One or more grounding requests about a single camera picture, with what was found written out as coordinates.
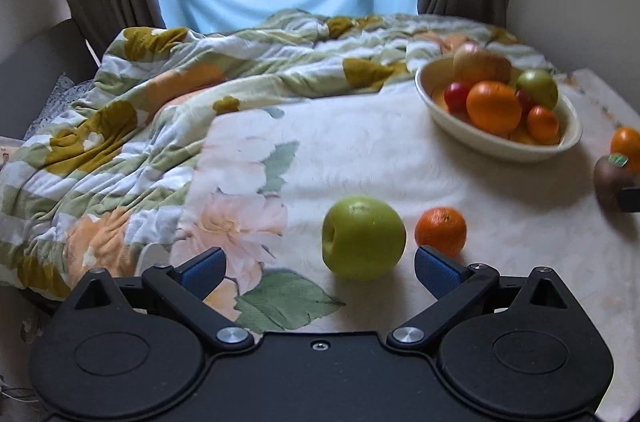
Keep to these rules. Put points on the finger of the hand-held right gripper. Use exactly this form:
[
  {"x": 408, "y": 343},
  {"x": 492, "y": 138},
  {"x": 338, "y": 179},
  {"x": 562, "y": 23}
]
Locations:
[{"x": 629, "y": 200}]

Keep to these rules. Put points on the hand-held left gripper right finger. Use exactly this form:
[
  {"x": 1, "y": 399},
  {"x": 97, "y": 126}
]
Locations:
[{"x": 436, "y": 272}]

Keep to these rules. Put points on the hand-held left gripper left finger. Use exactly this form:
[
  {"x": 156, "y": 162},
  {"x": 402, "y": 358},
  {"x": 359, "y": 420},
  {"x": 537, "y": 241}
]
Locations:
[{"x": 202, "y": 270}]

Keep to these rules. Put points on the brown kiwi with green sticker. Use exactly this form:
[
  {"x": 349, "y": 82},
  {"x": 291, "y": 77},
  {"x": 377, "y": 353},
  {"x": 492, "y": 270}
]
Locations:
[{"x": 610, "y": 182}]

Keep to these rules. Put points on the green apple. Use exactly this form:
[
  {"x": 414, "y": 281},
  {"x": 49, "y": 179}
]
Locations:
[
  {"x": 539, "y": 86},
  {"x": 363, "y": 236}
]

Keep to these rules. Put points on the small tangerine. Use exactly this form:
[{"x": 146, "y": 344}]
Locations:
[
  {"x": 543, "y": 124},
  {"x": 440, "y": 232}
]

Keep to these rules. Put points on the cream ceramic bowl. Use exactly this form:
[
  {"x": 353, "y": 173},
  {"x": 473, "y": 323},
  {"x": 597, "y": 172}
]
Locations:
[{"x": 500, "y": 147}]

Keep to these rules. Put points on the red tomato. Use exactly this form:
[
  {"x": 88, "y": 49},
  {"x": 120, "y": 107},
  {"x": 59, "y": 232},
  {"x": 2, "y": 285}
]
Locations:
[
  {"x": 456, "y": 96},
  {"x": 523, "y": 100}
]

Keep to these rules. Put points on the large orange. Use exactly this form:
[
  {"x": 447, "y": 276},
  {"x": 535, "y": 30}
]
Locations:
[
  {"x": 493, "y": 107},
  {"x": 626, "y": 147}
]

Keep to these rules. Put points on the large yellowish apple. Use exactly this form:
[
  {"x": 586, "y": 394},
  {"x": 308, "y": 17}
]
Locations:
[{"x": 480, "y": 62}]

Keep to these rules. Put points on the white table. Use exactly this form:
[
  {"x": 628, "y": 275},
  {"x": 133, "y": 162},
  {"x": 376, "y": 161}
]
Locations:
[{"x": 152, "y": 256}]

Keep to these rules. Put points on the floral tablecloth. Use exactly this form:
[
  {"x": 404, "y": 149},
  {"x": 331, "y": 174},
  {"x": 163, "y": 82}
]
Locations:
[{"x": 375, "y": 152}]

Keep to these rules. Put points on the floral quilt blanket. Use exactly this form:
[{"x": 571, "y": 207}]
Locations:
[{"x": 125, "y": 127}]

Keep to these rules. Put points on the patterned pillow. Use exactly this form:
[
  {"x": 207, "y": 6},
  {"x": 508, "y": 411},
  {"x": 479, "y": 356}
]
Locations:
[{"x": 62, "y": 97}]

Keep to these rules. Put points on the grey bed headboard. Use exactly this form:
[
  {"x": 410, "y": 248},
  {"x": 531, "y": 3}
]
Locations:
[{"x": 35, "y": 62}]

